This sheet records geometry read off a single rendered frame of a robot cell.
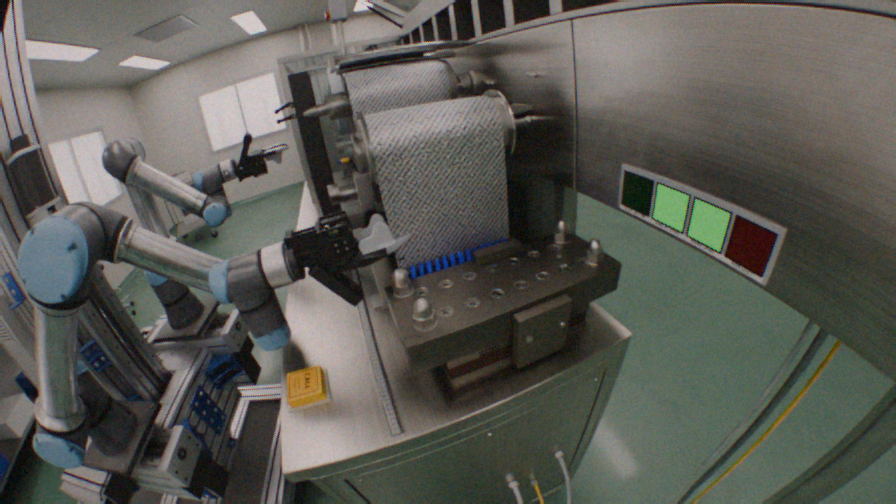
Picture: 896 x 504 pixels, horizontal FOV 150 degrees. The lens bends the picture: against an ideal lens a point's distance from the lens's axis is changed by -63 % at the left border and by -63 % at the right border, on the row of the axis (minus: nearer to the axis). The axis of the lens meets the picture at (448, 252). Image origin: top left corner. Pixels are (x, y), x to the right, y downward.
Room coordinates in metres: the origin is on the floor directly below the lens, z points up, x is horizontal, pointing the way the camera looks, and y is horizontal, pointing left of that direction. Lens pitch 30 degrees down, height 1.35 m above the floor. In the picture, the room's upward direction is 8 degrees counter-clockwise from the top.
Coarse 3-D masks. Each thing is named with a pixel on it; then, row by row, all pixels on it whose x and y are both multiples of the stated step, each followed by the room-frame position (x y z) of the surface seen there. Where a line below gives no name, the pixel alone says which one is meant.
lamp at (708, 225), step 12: (696, 204) 0.28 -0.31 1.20; (708, 204) 0.27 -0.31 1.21; (696, 216) 0.28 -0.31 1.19; (708, 216) 0.26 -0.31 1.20; (720, 216) 0.25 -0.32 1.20; (696, 228) 0.28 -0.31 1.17; (708, 228) 0.26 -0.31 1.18; (720, 228) 0.25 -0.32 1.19; (708, 240) 0.26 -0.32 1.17; (720, 240) 0.24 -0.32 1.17
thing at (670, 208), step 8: (664, 192) 0.33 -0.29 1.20; (672, 192) 0.32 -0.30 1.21; (656, 200) 0.34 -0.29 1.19; (664, 200) 0.33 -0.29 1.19; (672, 200) 0.32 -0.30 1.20; (680, 200) 0.31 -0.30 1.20; (656, 208) 0.34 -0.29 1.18; (664, 208) 0.33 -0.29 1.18; (672, 208) 0.32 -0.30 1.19; (680, 208) 0.30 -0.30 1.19; (656, 216) 0.34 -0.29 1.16; (664, 216) 0.33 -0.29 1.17; (672, 216) 0.31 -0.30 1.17; (680, 216) 0.30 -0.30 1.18; (672, 224) 0.31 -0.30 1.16; (680, 224) 0.30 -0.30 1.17
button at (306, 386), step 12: (300, 372) 0.37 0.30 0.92; (312, 372) 0.37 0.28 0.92; (288, 384) 0.35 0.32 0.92; (300, 384) 0.35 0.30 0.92; (312, 384) 0.34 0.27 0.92; (324, 384) 0.36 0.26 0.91; (288, 396) 0.32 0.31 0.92; (300, 396) 0.32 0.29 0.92; (312, 396) 0.32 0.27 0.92; (324, 396) 0.33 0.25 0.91
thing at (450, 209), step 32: (480, 160) 0.56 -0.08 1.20; (384, 192) 0.51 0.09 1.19; (416, 192) 0.53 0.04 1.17; (448, 192) 0.55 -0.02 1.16; (480, 192) 0.56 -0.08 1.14; (416, 224) 0.53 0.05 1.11; (448, 224) 0.54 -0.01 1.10; (480, 224) 0.56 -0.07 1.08; (416, 256) 0.52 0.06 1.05; (448, 256) 0.54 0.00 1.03
